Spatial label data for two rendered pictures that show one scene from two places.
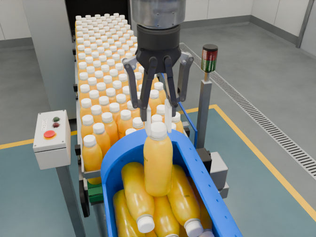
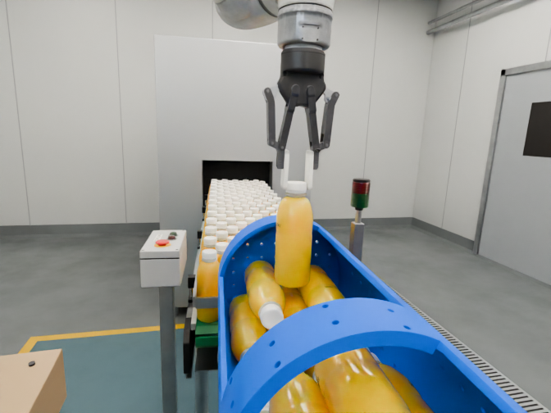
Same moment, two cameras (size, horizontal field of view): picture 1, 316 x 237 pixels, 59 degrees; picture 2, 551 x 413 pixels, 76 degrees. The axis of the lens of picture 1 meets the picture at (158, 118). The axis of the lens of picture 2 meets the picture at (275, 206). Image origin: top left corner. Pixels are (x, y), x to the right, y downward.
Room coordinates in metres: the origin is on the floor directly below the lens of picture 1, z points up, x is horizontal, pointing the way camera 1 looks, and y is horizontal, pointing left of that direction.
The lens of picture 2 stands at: (-0.15, -0.02, 1.40)
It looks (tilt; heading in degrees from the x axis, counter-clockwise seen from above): 12 degrees down; 5
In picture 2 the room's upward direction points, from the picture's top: 2 degrees clockwise
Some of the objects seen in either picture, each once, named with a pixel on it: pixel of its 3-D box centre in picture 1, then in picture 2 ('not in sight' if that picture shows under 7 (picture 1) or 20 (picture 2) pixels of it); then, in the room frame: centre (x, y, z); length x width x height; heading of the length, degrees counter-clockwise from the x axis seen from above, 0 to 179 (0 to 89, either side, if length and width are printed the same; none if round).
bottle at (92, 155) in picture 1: (93, 161); (209, 287); (0.72, 0.23, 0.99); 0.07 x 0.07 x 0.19
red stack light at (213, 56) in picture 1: (209, 53); (361, 187); (1.11, -0.21, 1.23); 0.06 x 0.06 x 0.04
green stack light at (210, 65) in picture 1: (208, 63); (359, 199); (1.11, -0.21, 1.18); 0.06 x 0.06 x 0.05
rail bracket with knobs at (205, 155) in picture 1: (197, 165); not in sight; (0.74, -0.14, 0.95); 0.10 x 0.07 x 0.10; 104
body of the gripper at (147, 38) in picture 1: (158, 48); (301, 79); (0.49, 0.00, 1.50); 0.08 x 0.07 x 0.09; 104
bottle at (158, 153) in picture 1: (158, 161); (293, 237); (0.48, 0.00, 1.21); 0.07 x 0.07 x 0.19
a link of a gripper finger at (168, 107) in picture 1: (168, 116); (308, 170); (0.49, -0.02, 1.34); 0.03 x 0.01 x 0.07; 14
